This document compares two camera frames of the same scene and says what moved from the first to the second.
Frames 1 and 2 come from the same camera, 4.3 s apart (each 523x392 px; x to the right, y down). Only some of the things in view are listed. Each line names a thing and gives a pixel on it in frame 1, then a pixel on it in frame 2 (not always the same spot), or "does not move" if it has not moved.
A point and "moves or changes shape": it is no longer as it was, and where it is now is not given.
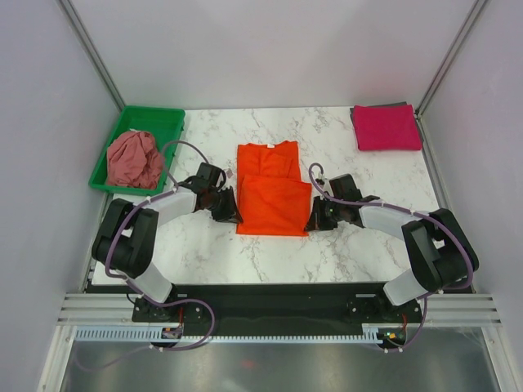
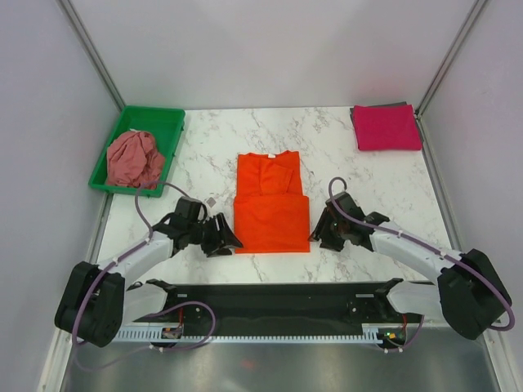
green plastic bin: [165, 125] does not move
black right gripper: [316, 221] to [321, 231]
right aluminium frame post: [449, 59] does not move
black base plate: [339, 305] does not move
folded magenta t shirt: [381, 128] does not move
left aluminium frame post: [96, 55] does not move
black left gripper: [230, 214] to [218, 245]
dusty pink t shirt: [134, 161] does not move
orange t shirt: [271, 198] moves or changes shape
